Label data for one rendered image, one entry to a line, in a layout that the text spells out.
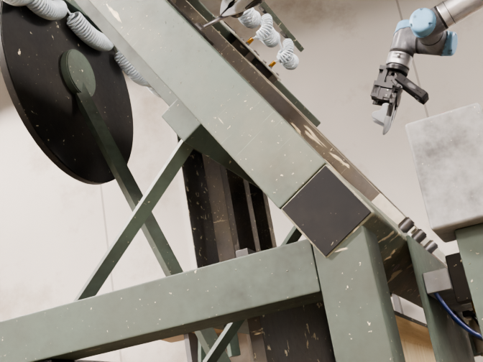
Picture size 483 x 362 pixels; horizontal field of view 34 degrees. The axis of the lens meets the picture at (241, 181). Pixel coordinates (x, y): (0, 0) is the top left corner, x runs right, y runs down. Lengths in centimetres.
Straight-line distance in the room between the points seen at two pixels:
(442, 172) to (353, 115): 438
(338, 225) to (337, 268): 7
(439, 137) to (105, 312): 65
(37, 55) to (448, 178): 179
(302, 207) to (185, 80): 34
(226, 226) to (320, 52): 295
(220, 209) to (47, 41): 92
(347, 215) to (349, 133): 432
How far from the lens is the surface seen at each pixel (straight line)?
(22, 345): 155
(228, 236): 309
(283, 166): 134
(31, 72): 271
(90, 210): 597
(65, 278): 594
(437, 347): 149
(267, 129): 137
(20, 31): 274
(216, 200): 314
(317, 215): 130
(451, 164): 127
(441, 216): 125
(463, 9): 236
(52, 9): 283
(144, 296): 141
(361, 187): 201
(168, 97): 164
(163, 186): 156
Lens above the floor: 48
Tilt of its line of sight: 19 degrees up
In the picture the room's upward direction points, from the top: 10 degrees counter-clockwise
